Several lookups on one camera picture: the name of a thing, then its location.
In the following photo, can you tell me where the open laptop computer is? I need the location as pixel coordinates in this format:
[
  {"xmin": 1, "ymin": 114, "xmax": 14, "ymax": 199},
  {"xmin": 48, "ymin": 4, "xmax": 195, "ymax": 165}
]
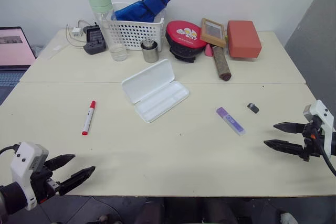
[{"xmin": 0, "ymin": 26, "xmax": 37, "ymax": 106}]

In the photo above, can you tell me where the small steel cup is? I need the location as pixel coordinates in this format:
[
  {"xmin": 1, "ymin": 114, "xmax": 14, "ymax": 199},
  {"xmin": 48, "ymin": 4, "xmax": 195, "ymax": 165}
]
[{"xmin": 140, "ymin": 39, "xmax": 159, "ymax": 64}]

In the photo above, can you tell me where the white plastic case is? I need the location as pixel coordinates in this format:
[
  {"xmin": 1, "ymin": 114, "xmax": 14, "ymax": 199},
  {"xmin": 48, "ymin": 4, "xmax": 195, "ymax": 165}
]
[{"xmin": 121, "ymin": 58, "xmax": 190, "ymax": 124}]

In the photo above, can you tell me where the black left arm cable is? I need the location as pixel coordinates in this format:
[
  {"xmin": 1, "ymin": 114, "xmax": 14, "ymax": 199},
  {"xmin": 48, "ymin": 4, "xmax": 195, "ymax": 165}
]
[{"xmin": 0, "ymin": 144, "xmax": 20, "ymax": 156}]

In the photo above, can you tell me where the white shoe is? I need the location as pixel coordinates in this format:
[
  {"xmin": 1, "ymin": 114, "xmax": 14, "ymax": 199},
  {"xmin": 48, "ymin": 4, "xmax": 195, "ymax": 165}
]
[{"xmin": 280, "ymin": 212, "xmax": 299, "ymax": 224}]

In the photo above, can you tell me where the black travel power adapter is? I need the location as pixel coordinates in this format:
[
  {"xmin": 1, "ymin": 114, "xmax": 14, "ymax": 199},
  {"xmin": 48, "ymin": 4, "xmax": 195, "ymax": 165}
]
[{"xmin": 83, "ymin": 24, "xmax": 107, "ymax": 56}]

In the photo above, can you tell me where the wooden framed board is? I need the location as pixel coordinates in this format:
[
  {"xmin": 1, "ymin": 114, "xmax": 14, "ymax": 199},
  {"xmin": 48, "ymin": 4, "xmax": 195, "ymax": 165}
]
[{"xmin": 200, "ymin": 17, "xmax": 228, "ymax": 49}]

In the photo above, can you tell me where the white perforated plastic basket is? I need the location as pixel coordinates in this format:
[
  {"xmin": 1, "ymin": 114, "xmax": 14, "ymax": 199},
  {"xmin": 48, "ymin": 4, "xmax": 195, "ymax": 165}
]
[{"xmin": 100, "ymin": 2, "xmax": 168, "ymax": 52}]

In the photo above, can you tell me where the blue fabric bag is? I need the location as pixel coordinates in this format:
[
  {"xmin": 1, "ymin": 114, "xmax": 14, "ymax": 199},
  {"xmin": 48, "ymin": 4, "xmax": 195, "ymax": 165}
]
[{"xmin": 114, "ymin": 0, "xmax": 172, "ymax": 24}]

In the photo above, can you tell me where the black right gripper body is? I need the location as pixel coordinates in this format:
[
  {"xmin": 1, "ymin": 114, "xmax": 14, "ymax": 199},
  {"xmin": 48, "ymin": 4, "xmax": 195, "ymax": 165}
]
[{"xmin": 300, "ymin": 118, "xmax": 327, "ymax": 162}]

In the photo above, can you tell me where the clear glass cup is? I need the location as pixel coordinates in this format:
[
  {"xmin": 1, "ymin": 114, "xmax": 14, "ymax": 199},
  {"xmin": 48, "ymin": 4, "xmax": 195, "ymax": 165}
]
[{"xmin": 108, "ymin": 42, "xmax": 129, "ymax": 62}]

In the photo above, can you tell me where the clear bottle with green lid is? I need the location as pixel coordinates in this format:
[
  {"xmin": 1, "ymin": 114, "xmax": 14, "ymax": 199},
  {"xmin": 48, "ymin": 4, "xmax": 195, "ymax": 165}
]
[{"xmin": 87, "ymin": 0, "xmax": 117, "ymax": 51}]

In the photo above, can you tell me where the white charger with cable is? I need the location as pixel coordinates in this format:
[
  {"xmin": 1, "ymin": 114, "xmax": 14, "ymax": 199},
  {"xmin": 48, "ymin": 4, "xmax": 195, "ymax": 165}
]
[{"xmin": 65, "ymin": 19, "xmax": 90, "ymax": 49}]

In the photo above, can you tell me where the pink wedge eraser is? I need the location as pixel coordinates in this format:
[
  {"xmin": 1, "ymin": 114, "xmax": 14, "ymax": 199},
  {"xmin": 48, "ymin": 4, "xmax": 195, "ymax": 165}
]
[{"xmin": 204, "ymin": 43, "xmax": 215, "ymax": 58}]

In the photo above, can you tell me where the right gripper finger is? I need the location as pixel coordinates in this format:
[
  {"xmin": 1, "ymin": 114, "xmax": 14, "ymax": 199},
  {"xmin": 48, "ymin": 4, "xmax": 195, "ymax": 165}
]
[
  {"xmin": 272, "ymin": 122, "xmax": 306, "ymax": 135},
  {"xmin": 263, "ymin": 139, "xmax": 306, "ymax": 157}
]

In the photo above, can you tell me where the red and white marker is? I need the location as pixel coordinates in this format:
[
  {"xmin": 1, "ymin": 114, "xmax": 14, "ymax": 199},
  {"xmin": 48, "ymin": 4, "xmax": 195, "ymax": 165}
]
[{"xmin": 81, "ymin": 100, "xmax": 97, "ymax": 136}]

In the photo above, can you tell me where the grey partition panel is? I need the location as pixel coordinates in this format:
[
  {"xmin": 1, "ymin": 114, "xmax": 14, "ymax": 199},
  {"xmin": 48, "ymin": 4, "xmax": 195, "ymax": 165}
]
[{"xmin": 284, "ymin": 0, "xmax": 336, "ymax": 105}]

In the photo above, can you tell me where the red and black cartoon pouch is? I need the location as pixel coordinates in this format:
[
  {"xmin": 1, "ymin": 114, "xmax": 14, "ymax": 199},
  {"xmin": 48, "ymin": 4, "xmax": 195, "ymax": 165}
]
[{"xmin": 165, "ymin": 20, "xmax": 208, "ymax": 64}]

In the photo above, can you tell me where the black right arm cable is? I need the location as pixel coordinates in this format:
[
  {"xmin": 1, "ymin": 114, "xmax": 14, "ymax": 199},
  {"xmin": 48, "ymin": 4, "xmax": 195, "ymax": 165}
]
[{"xmin": 311, "ymin": 126, "xmax": 336, "ymax": 178}]

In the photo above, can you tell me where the small black clip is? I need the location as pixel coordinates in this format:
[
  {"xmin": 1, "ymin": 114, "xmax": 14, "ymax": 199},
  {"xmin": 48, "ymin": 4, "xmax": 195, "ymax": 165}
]
[{"xmin": 246, "ymin": 102, "xmax": 260, "ymax": 114}]

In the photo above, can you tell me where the brown cylindrical roll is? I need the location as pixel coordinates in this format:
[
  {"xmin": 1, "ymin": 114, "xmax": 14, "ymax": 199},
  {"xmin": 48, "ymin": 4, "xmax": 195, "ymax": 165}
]
[{"xmin": 212, "ymin": 46, "xmax": 233, "ymax": 82}]

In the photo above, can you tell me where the orange red box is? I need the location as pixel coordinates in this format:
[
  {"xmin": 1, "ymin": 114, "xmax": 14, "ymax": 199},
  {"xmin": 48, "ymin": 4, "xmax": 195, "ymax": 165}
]
[{"xmin": 226, "ymin": 19, "xmax": 263, "ymax": 60}]

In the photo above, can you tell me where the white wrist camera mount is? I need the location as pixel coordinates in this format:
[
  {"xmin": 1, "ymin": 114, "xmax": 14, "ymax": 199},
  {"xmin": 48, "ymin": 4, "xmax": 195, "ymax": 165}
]
[
  {"xmin": 9, "ymin": 141, "xmax": 49, "ymax": 211},
  {"xmin": 302, "ymin": 99, "xmax": 336, "ymax": 157}
]

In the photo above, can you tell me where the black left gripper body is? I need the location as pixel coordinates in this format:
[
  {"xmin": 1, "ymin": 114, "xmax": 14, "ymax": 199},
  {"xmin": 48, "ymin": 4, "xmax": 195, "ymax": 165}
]
[{"xmin": 30, "ymin": 164, "xmax": 62, "ymax": 205}]

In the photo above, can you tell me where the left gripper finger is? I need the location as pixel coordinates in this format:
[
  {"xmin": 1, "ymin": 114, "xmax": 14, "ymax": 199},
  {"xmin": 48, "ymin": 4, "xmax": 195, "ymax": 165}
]
[
  {"xmin": 57, "ymin": 166, "xmax": 96, "ymax": 196},
  {"xmin": 44, "ymin": 154, "xmax": 76, "ymax": 172}
]

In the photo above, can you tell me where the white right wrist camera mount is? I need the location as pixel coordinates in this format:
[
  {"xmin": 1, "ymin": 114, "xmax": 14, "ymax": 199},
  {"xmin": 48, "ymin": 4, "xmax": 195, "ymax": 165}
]
[{"xmin": 302, "ymin": 99, "xmax": 336, "ymax": 157}]

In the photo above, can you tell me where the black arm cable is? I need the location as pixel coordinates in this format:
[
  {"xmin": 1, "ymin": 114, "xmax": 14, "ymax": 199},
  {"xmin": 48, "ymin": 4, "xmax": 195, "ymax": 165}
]
[
  {"xmin": 311, "ymin": 126, "xmax": 336, "ymax": 178},
  {"xmin": 0, "ymin": 144, "xmax": 20, "ymax": 156}
]

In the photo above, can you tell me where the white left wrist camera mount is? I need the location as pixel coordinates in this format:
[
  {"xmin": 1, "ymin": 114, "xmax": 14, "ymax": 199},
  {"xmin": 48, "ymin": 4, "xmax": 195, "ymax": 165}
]
[{"xmin": 9, "ymin": 141, "xmax": 49, "ymax": 211}]

